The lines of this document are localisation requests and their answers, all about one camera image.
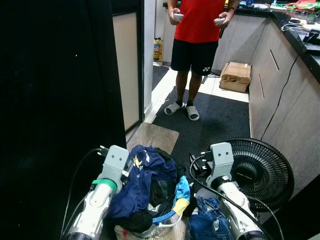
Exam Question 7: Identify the navy blue garment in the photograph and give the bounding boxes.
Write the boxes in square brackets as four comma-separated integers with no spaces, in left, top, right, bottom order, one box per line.
[107,145,179,221]

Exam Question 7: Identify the light blue yellow garment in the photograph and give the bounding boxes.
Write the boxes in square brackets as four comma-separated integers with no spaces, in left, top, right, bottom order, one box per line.
[151,175,192,225]

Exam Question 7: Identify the dark grey carpet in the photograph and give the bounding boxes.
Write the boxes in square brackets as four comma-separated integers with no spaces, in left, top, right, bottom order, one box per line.
[150,87,251,167]

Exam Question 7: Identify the black garment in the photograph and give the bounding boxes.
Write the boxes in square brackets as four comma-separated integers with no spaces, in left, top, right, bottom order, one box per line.
[120,175,197,234]

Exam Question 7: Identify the white slipper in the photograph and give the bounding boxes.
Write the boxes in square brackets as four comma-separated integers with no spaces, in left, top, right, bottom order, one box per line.
[164,101,184,116]
[186,104,201,122]

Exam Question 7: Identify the brown door mat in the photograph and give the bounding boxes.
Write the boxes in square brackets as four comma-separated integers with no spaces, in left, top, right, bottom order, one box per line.
[126,122,180,156]

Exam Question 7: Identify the blue denim jeans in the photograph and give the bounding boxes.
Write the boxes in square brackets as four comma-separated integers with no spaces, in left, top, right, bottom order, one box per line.
[187,196,232,240]

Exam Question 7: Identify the black floor fan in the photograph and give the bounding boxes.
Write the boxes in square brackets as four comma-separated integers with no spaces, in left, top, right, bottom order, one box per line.
[225,137,295,213]

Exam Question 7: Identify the clear plastic laundry bag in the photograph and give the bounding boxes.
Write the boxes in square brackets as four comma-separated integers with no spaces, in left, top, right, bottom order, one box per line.
[114,215,188,240]

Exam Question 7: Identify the brown cardboard box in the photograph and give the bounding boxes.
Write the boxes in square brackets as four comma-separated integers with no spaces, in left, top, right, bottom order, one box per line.
[219,61,252,93]

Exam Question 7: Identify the wooden counter with black top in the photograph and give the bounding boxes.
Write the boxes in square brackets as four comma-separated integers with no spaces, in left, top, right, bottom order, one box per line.
[212,0,320,198]

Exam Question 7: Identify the beige door panel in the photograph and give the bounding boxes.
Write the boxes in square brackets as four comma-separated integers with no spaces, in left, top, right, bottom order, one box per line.
[112,11,142,134]

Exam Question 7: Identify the yellow bottle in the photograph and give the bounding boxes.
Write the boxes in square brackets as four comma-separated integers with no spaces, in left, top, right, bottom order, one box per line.
[153,37,164,63]

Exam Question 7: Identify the person in red shirt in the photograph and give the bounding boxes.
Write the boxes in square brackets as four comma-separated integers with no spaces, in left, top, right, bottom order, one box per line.
[164,0,239,122]

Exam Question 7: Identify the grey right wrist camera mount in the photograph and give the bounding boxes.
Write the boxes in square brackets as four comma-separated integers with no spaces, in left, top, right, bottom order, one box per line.
[209,142,235,183]

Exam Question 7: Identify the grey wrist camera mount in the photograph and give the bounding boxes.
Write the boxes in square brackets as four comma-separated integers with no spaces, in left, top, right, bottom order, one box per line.
[209,142,235,183]
[102,145,131,184]

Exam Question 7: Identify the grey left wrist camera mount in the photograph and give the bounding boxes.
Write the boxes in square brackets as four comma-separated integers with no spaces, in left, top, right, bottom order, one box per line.
[102,145,131,184]

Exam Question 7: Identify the thin black hanging cable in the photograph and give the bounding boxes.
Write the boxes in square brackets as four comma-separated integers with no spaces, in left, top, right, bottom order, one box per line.
[261,35,313,142]

